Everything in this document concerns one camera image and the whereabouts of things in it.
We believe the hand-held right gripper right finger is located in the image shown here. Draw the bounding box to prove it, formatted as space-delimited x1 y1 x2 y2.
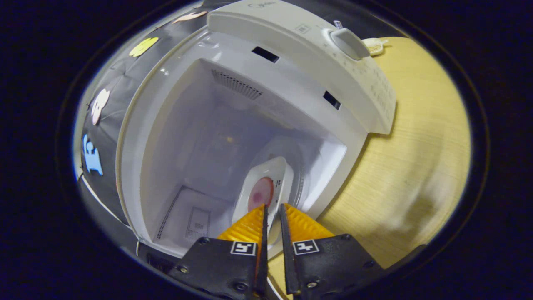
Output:
279 203 386 298

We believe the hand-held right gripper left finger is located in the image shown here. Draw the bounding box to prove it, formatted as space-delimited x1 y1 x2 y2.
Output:
169 203 269 300

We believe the divided dish of grains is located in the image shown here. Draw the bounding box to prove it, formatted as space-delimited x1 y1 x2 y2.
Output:
362 37 390 57

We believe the white plate with pink food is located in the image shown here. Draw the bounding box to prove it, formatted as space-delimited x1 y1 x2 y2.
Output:
231 156 294 259

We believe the white microwave oven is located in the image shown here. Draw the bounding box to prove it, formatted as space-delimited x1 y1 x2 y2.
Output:
116 0 397 275

